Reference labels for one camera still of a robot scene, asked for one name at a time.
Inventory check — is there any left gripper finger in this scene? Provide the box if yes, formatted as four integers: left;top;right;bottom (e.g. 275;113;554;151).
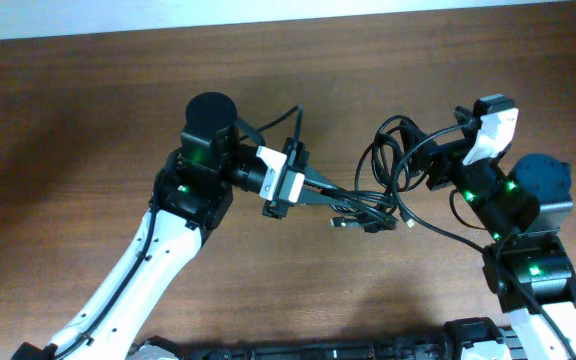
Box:
304;166;338;189
297;189;347;206

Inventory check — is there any black USB cable blue plug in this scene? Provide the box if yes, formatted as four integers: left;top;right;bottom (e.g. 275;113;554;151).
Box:
353;114;427;230

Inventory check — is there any black cable small plug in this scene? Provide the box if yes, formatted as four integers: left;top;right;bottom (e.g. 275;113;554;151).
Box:
321;189;398;233

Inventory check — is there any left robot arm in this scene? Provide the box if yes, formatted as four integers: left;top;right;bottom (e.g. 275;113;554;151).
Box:
13;92;335;359

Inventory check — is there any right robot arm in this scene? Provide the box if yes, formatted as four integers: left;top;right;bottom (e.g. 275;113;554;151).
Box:
401;100;576;359

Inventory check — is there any left camera cable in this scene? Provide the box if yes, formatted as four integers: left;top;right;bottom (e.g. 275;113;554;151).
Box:
247;103;304;146

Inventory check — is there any camera cable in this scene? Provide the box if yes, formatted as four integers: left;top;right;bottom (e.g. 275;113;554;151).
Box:
247;103;304;146
390;122;576;360

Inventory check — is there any right camera cable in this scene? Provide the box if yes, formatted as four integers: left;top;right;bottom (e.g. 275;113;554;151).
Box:
390;122;576;360

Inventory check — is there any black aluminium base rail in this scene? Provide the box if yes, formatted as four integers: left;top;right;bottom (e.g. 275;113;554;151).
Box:
127;318;527;360

